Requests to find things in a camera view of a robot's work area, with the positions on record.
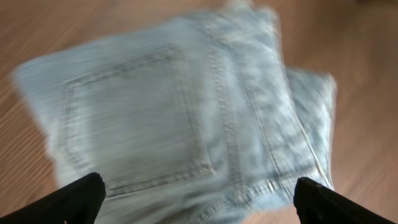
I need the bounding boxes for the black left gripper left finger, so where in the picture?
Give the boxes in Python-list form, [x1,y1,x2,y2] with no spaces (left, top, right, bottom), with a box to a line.
[1,172,106,224]

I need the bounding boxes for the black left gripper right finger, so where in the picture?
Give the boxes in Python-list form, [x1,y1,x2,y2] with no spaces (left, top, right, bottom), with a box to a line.
[294,177,394,224]

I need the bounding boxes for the light blue denim shorts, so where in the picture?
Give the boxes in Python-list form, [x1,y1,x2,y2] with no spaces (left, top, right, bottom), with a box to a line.
[14,1,336,223]

